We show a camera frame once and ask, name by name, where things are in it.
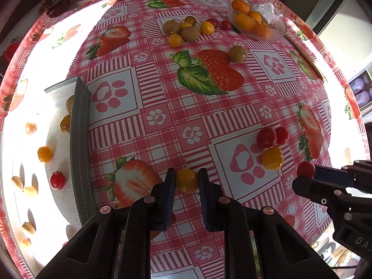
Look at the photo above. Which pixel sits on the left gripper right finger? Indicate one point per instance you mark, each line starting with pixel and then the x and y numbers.
pixel 257 243

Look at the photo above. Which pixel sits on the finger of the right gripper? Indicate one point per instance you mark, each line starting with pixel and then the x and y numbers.
pixel 328 194
pixel 331 172

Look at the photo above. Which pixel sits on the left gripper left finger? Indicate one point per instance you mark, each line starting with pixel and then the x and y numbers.
pixel 115 243

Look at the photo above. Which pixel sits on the red cherry tomato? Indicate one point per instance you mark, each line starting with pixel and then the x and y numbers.
pixel 307 169

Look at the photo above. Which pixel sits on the red tomato right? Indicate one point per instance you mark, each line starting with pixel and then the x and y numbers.
pixel 282 135

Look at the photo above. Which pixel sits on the dark red tomato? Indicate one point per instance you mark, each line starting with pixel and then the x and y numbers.
pixel 266 137

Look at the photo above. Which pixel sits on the red tomato in tray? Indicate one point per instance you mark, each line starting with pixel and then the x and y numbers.
pixel 57 180

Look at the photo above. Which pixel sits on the white rectangular tray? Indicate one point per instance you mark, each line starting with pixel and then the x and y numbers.
pixel 41 219

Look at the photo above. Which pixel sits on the orange tomato in tray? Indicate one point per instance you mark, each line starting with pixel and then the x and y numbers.
pixel 45 154

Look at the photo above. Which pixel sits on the dark yellow tomato in tray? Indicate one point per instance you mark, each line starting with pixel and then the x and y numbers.
pixel 65 124

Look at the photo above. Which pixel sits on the kiwi in tray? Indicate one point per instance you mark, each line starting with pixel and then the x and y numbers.
pixel 69 104

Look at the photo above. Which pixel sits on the lone kiwi fruit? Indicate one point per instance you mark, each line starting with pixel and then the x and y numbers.
pixel 237 54

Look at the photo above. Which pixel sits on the glass bowl of oranges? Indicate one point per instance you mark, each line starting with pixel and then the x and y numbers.
pixel 256 21

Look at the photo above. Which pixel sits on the strawberry checkered tablecloth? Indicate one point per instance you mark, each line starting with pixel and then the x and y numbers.
pixel 164 93

